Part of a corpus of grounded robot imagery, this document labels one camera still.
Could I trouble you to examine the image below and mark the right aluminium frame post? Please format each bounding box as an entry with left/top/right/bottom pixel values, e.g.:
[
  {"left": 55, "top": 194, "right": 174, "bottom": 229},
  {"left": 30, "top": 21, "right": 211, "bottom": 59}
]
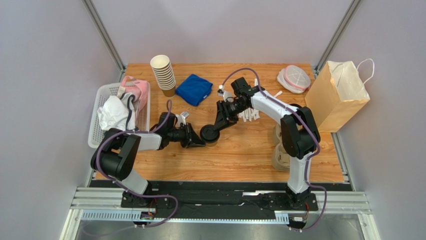
[{"left": 314, "top": 0, "right": 363, "bottom": 71}]

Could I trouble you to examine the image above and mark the stack of paper cups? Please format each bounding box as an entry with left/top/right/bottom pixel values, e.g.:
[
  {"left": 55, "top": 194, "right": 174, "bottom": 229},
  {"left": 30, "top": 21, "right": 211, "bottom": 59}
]
[{"left": 150, "top": 54, "right": 176, "bottom": 98}]

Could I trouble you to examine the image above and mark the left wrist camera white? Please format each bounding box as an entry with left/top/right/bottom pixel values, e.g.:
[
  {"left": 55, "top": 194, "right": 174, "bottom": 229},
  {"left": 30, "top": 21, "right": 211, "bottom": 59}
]
[{"left": 175, "top": 111, "right": 190, "bottom": 127}]

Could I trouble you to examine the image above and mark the single brown paper cup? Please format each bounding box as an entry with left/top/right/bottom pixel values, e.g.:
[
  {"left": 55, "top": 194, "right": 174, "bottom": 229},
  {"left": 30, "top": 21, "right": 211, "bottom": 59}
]
[{"left": 204, "top": 139, "right": 218, "bottom": 147}]

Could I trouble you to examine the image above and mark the black cup lid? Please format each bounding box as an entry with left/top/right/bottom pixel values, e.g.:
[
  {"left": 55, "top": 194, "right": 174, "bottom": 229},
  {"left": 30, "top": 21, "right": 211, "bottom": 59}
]
[{"left": 199, "top": 124, "right": 220, "bottom": 141}]

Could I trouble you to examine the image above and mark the aluminium frame post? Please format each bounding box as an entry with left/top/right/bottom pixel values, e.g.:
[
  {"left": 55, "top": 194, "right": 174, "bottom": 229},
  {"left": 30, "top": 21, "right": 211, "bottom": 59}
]
[
  {"left": 82, "top": 0, "right": 126, "bottom": 74},
  {"left": 314, "top": 0, "right": 363, "bottom": 71}
]

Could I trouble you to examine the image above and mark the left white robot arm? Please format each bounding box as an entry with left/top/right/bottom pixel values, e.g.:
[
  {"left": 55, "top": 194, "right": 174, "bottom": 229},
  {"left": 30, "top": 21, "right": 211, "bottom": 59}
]
[{"left": 90, "top": 112, "right": 206, "bottom": 207}]

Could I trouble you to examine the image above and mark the stack of black lids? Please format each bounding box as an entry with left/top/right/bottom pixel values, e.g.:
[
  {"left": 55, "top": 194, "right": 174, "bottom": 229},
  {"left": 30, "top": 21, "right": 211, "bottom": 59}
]
[{"left": 287, "top": 103, "right": 302, "bottom": 112}]

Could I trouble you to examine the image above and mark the blue folded cloth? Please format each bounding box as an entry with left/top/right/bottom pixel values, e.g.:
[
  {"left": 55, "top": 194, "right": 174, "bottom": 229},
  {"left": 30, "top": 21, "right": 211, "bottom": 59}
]
[{"left": 175, "top": 74, "right": 213, "bottom": 107}]

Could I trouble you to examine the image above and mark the left aluminium frame post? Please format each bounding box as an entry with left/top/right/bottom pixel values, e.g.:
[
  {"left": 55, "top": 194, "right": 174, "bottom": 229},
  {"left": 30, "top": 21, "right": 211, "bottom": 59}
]
[{"left": 82, "top": 0, "right": 126, "bottom": 74}]

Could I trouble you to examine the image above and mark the white plastic basket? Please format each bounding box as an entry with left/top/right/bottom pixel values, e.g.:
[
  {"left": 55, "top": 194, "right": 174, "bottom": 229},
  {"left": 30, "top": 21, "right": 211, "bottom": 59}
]
[{"left": 87, "top": 83, "right": 151, "bottom": 149}]

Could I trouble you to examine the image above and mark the pink cloth item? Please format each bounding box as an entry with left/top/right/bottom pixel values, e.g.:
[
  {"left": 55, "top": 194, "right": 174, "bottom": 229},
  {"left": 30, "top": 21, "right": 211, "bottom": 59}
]
[{"left": 117, "top": 75, "right": 150, "bottom": 110}]

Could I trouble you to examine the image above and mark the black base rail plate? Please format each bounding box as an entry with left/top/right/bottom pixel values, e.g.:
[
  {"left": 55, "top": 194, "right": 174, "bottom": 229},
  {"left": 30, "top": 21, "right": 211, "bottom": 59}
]
[{"left": 90, "top": 180, "right": 350, "bottom": 221}]

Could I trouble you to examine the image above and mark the white pink mesh pouch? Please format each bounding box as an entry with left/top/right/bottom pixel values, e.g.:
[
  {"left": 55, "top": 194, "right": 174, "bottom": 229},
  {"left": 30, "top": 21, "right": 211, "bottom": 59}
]
[{"left": 276, "top": 65, "right": 312, "bottom": 94}]

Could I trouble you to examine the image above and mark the white crumpled garment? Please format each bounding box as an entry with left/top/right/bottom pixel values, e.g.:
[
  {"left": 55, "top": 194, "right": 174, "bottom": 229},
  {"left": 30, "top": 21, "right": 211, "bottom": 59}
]
[{"left": 97, "top": 93, "right": 137, "bottom": 131}]

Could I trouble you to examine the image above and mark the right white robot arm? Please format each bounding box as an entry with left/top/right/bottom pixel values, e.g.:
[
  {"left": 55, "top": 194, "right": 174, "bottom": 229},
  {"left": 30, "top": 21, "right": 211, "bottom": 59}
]
[{"left": 212, "top": 77, "right": 321, "bottom": 208}]

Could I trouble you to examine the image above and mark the brown paper bag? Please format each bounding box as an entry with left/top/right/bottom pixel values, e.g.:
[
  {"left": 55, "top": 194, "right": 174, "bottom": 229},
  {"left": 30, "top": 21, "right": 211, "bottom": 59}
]
[{"left": 305, "top": 58, "right": 375, "bottom": 133}]

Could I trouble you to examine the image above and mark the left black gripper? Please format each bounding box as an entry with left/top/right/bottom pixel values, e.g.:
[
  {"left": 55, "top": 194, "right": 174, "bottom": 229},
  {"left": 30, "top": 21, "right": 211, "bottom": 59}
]
[{"left": 167, "top": 122, "right": 206, "bottom": 149}]

